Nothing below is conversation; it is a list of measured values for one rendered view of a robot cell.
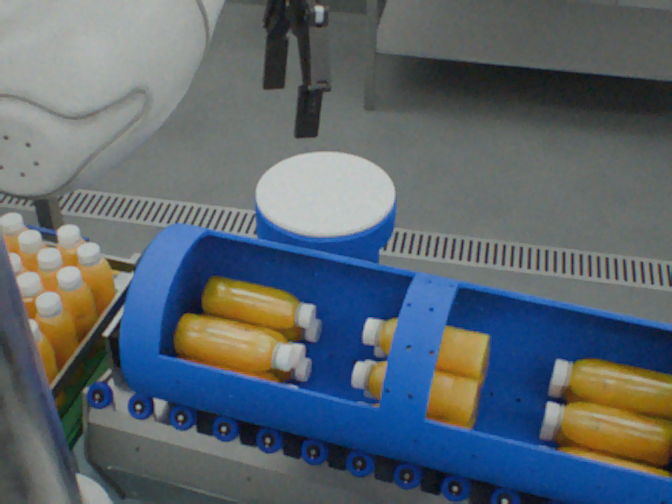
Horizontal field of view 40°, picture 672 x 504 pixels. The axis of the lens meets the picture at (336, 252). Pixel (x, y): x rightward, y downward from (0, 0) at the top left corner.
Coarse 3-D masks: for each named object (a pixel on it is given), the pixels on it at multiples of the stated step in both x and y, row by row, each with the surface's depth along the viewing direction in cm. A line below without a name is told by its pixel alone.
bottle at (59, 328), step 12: (60, 312) 155; (48, 324) 155; (60, 324) 155; (72, 324) 158; (48, 336) 156; (60, 336) 156; (72, 336) 158; (60, 348) 158; (72, 348) 159; (60, 360) 159; (84, 372) 165; (72, 384) 164
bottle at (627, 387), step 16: (576, 368) 139; (592, 368) 137; (608, 368) 137; (624, 368) 137; (640, 368) 138; (576, 384) 138; (592, 384) 137; (608, 384) 136; (624, 384) 136; (640, 384) 135; (656, 384) 135; (592, 400) 138; (608, 400) 137; (624, 400) 136; (640, 400) 135; (656, 400) 135; (656, 416) 136
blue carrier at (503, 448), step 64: (192, 256) 158; (256, 256) 156; (320, 256) 144; (128, 320) 137; (384, 320) 156; (448, 320) 152; (512, 320) 148; (576, 320) 143; (640, 320) 133; (128, 384) 144; (192, 384) 138; (256, 384) 134; (320, 384) 156; (384, 384) 129; (512, 384) 152; (384, 448) 134; (448, 448) 129; (512, 448) 126
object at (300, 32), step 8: (288, 0) 110; (288, 8) 111; (296, 16) 110; (296, 24) 110; (296, 32) 110; (304, 32) 110; (304, 40) 110; (304, 48) 110; (304, 56) 110; (304, 64) 110; (304, 72) 110; (304, 80) 110; (304, 88) 110
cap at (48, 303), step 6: (42, 294) 155; (48, 294) 156; (54, 294) 155; (36, 300) 154; (42, 300) 154; (48, 300) 154; (54, 300) 154; (42, 306) 153; (48, 306) 153; (54, 306) 154; (60, 306) 156; (42, 312) 154; (48, 312) 154; (54, 312) 154
